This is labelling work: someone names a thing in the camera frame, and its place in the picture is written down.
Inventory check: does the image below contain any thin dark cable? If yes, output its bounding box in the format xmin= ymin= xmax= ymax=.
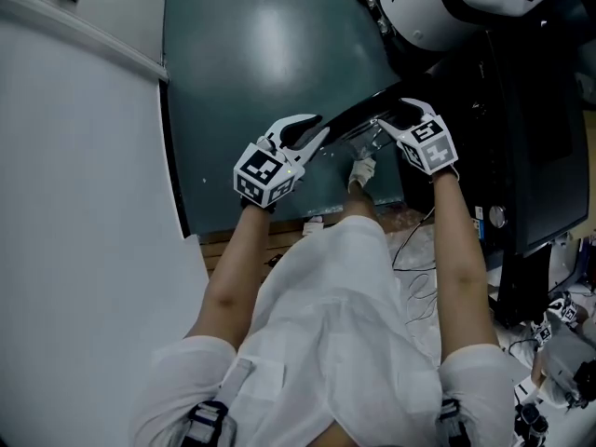
xmin=389 ymin=207 xmax=437 ymax=272

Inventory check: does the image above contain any person's right forearm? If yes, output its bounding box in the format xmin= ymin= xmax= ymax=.
xmin=428 ymin=171 xmax=498 ymax=361

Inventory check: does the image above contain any white robot with black band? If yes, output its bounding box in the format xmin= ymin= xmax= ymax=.
xmin=343 ymin=0 xmax=556 ymax=54

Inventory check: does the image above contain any black baseboard strip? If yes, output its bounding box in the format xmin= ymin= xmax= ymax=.
xmin=156 ymin=78 xmax=193 ymax=240

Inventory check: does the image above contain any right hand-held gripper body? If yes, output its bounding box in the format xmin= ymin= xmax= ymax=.
xmin=395 ymin=115 xmax=460 ymax=177

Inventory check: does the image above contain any person's left forearm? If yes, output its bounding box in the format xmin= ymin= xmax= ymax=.
xmin=183 ymin=204 xmax=272 ymax=359

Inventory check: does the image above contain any person's right leg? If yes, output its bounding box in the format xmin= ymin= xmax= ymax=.
xmin=345 ymin=182 xmax=380 ymax=221

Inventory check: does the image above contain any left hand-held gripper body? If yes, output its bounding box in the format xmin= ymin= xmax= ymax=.
xmin=232 ymin=130 xmax=307 ymax=210

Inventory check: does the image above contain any person's white clothing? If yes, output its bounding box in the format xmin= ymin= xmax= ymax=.
xmin=129 ymin=214 xmax=519 ymax=447

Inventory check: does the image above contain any wooden slat platform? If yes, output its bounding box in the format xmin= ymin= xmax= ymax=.
xmin=198 ymin=221 xmax=311 ymax=293

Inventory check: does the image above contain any brown cardboard box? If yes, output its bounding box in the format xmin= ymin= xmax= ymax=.
xmin=579 ymin=107 xmax=596 ymax=237

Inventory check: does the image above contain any harness shoulder strap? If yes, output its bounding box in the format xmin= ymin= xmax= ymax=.
xmin=436 ymin=395 xmax=470 ymax=447
xmin=184 ymin=358 xmax=255 ymax=447

